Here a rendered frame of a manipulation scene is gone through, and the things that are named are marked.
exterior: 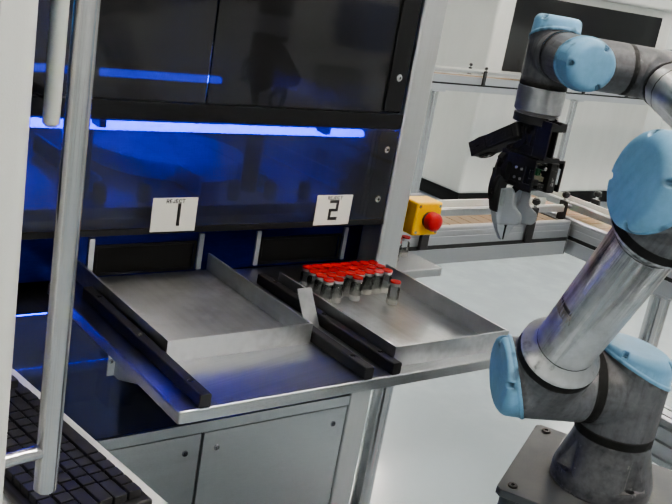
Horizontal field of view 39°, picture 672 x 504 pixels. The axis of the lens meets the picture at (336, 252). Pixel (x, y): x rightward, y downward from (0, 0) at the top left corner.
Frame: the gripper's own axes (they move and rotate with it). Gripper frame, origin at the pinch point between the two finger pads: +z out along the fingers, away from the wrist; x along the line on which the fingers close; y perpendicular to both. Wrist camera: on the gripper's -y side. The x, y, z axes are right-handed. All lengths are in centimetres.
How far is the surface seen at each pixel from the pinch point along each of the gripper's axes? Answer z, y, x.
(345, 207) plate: 7.1, -35.5, -4.2
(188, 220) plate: 9, -36, -38
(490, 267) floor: 110, -232, 268
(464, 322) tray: 20.7, -8.2, 5.7
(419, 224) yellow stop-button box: 11.1, -35.1, 15.8
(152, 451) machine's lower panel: 54, -36, -40
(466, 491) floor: 110, -65, 87
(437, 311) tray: 21.4, -15.0, 5.4
